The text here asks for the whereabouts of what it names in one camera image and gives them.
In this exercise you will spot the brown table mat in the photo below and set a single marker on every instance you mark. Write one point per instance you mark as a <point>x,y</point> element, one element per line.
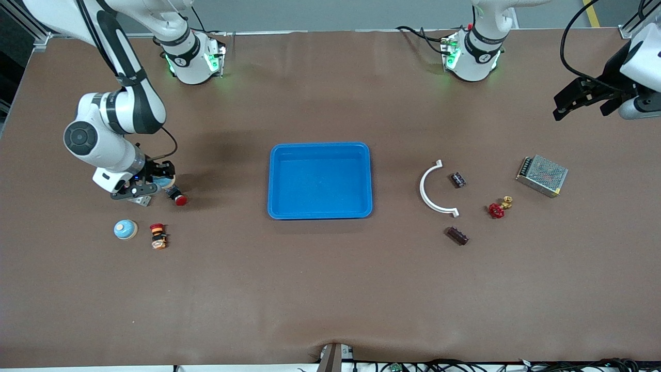
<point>330,284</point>

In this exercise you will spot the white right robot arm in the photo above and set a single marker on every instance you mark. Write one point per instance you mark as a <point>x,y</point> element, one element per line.
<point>82,137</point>

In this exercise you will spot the red orange emergency stop button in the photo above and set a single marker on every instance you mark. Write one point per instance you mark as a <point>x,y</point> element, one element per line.
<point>158,237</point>

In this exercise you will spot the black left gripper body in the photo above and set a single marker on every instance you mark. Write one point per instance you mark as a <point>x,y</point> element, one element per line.
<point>612,69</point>

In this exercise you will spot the red push button black body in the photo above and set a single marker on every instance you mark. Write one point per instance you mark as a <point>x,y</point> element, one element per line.
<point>181,200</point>

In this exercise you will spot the small dark terminal block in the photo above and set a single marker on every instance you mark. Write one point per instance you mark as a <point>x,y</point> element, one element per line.
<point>458,180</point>

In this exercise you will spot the red and grey circuit breaker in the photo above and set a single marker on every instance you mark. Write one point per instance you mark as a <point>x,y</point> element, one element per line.
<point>142,201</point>

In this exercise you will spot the metal mesh power supply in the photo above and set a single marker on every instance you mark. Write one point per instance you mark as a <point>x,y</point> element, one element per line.
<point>542,175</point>

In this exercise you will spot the green terminal connector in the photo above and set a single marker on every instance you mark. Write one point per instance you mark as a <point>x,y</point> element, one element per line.
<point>395,367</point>

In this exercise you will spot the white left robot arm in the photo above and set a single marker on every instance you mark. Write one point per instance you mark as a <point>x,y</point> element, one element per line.
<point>472,57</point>

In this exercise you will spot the dark brown terminal block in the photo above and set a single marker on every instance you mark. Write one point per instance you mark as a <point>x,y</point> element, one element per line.
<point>457,236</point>

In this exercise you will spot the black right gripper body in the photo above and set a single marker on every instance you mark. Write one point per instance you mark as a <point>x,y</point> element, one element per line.
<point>154,169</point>

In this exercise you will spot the aluminium frame profile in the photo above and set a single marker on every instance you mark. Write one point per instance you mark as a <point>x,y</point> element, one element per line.
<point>42,40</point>
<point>628,34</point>

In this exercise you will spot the blue desk bell cream base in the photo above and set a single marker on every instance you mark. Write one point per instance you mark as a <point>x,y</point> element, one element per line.
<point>125,230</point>
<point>164,182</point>

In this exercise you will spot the blue plastic tray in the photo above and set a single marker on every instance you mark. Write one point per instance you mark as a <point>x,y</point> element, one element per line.
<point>320,181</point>

